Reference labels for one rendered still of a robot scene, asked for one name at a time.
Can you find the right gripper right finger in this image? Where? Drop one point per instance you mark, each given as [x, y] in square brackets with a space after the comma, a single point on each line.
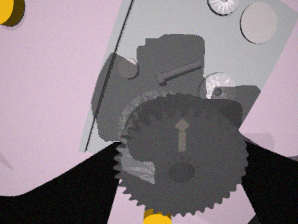
[271, 185]

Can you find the grey screw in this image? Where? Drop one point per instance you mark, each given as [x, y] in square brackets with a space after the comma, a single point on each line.
[177, 71]

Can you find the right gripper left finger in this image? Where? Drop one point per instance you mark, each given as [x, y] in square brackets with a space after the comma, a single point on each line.
[82, 195]

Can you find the dark grey gear with arrow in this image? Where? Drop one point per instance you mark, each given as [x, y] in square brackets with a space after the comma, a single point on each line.
[204, 150]

